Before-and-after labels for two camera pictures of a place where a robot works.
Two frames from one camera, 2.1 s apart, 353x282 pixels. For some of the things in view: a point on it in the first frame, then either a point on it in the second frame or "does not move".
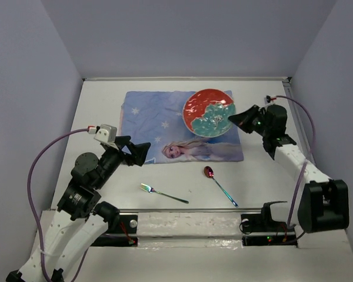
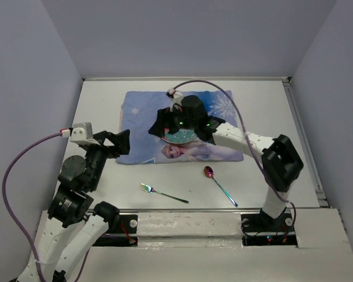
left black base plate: [125, 234] does not move
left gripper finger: [138, 154] → [121, 143]
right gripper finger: [246, 116] → [165, 118]
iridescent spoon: [209, 173] does not move
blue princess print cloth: [156, 117] does not move
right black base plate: [262, 230] does not move
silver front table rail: [190, 210] does not move
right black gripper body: [260, 124] → [182, 120]
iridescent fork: [149, 190] does not move
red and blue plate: [206, 112] → [183, 136]
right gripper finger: [243, 121] → [158, 128]
